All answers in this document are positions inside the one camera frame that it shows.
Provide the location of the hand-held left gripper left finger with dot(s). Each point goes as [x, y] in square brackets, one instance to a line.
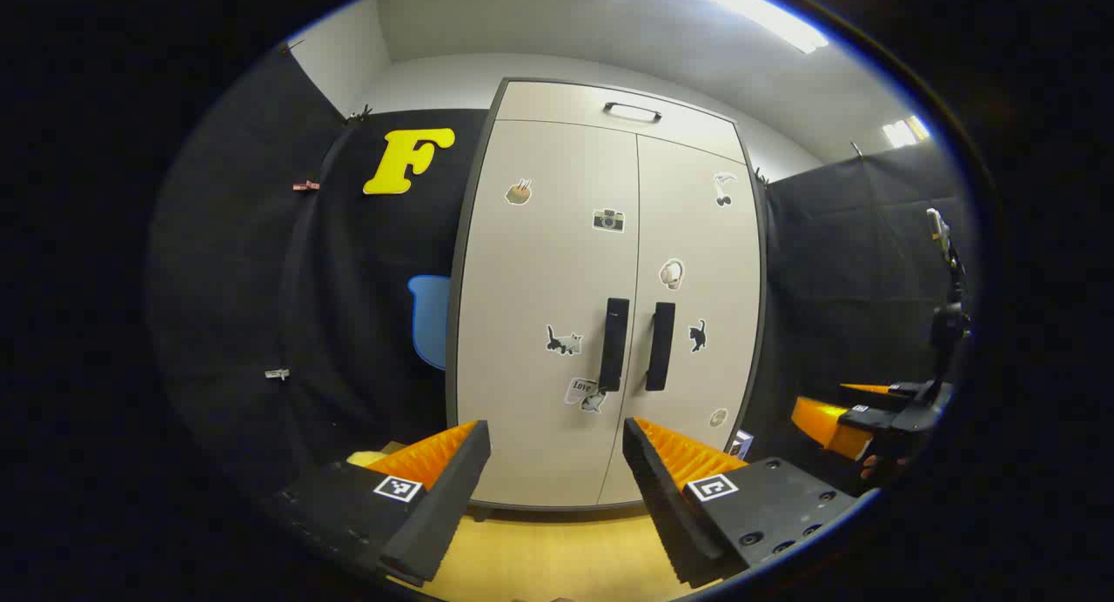
[452, 498]

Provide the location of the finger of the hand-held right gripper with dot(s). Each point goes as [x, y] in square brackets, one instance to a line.
[883, 391]
[822, 421]

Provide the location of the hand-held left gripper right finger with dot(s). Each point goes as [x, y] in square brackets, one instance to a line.
[661, 506]

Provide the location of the grey cabinet door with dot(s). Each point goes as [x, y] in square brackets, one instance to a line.
[696, 219]
[540, 280]

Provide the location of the grey double-door shoe cabinet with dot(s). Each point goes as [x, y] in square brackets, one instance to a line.
[557, 97]

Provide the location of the grey cabinet top drawer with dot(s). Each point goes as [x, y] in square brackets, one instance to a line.
[548, 102]

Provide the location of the small printed box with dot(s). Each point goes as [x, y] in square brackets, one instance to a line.
[741, 445]

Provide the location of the yellow plush toy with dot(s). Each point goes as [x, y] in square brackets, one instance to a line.
[365, 458]

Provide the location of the small ceiling light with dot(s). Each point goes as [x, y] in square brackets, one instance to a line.
[905, 132]

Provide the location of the white clip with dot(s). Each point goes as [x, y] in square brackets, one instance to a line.
[277, 374]

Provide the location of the black backdrop cloth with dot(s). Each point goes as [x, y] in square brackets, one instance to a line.
[244, 280]

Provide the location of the black clip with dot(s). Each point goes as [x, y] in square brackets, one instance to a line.
[291, 46]
[359, 114]

